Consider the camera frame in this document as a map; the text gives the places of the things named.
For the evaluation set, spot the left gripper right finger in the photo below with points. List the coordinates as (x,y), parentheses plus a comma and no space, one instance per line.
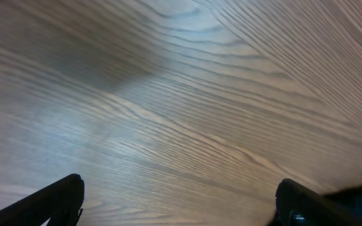
(298,205)

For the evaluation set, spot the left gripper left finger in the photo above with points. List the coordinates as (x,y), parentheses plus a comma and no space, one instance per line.
(59,204)

